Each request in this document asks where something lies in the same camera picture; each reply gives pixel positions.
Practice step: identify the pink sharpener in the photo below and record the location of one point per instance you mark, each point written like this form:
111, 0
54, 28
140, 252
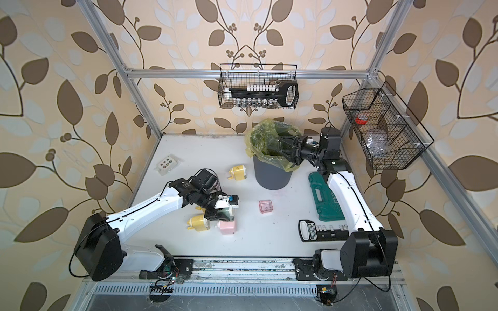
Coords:
227, 228

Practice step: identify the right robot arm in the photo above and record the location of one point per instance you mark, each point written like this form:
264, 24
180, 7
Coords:
369, 250

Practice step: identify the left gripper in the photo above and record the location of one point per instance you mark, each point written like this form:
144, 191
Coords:
211, 214

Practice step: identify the socket set in basket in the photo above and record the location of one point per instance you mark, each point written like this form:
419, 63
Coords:
283, 95

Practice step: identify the green pencil sharpener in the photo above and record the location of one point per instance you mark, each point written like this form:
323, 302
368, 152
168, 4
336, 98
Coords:
225, 214

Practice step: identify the back wire basket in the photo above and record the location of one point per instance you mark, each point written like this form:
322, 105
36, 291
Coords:
243, 74

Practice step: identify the right wire basket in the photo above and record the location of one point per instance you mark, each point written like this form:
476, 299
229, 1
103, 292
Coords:
408, 137

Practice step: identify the yellow-green bin liner bag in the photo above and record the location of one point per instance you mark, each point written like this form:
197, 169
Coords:
257, 138

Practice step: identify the yellow sharpener near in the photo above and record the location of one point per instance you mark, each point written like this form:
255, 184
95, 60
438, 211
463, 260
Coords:
198, 223

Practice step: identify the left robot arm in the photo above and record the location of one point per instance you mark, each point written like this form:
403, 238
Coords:
102, 246

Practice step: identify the wire basket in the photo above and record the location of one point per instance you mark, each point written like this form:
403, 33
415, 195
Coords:
243, 74
408, 137

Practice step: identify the green plastic tool case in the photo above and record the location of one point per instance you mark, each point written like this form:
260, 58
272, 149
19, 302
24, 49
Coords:
326, 203

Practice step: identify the clear plastic bag in basket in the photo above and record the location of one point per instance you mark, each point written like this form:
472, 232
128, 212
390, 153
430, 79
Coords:
377, 142

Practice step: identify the pink shavings tray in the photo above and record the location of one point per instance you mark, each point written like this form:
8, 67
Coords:
265, 206

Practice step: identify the clear green-sharpener tray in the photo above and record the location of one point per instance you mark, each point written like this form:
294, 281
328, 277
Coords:
275, 147

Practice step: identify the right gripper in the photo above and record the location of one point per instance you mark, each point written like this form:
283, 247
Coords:
297, 153

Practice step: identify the white button box in bag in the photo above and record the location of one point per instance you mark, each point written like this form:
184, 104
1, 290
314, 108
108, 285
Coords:
167, 164

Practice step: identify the yellow sharpener far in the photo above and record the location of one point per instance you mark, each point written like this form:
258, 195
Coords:
237, 173

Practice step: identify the grey trash bin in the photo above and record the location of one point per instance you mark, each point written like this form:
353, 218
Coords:
269, 176

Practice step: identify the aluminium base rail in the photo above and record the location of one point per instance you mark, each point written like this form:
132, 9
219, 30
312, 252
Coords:
237, 269

